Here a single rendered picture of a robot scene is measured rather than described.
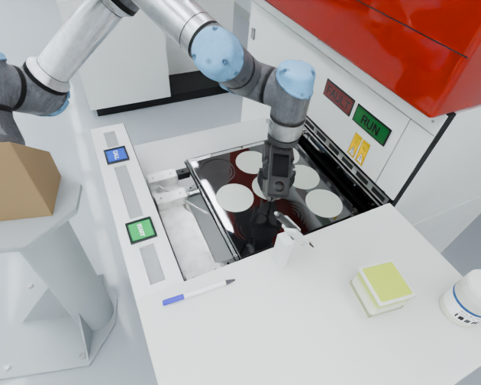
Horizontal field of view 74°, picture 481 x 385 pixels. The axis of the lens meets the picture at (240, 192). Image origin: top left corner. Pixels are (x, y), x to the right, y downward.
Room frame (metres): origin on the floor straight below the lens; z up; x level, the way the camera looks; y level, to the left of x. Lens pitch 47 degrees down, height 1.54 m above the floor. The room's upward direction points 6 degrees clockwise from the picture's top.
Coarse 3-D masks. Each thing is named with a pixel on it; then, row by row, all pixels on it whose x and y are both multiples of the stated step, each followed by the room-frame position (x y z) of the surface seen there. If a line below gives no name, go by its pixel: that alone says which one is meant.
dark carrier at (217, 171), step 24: (216, 168) 0.67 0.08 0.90; (312, 168) 0.72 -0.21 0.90; (216, 192) 0.58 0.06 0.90; (336, 192) 0.63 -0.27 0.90; (240, 216) 0.51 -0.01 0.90; (264, 216) 0.52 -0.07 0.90; (288, 216) 0.52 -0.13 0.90; (312, 216) 0.53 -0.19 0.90; (336, 216) 0.54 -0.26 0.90; (240, 240) 0.44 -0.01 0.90; (264, 240) 0.44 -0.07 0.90
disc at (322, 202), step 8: (312, 192) 0.62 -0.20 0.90; (320, 192) 0.62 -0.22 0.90; (328, 192) 0.62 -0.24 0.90; (312, 200) 0.59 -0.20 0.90; (320, 200) 0.59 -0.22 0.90; (328, 200) 0.59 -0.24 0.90; (336, 200) 0.60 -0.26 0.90; (312, 208) 0.56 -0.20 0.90; (320, 208) 0.56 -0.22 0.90; (328, 208) 0.57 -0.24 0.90; (336, 208) 0.57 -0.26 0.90; (328, 216) 0.54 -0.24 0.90
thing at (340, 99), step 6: (330, 84) 0.82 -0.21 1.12; (324, 90) 0.83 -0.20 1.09; (330, 90) 0.82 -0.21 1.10; (336, 90) 0.80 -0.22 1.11; (330, 96) 0.81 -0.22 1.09; (336, 96) 0.79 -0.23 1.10; (342, 96) 0.77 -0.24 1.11; (336, 102) 0.79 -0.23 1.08; (342, 102) 0.77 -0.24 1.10; (348, 102) 0.75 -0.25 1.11; (342, 108) 0.76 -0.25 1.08; (348, 108) 0.74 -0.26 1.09
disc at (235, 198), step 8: (232, 184) 0.62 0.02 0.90; (224, 192) 0.58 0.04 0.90; (232, 192) 0.58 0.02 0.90; (240, 192) 0.59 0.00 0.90; (248, 192) 0.59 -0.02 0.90; (224, 200) 0.55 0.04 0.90; (232, 200) 0.56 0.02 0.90; (240, 200) 0.56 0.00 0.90; (248, 200) 0.56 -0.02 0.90; (224, 208) 0.53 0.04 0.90; (232, 208) 0.53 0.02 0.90; (240, 208) 0.53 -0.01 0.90
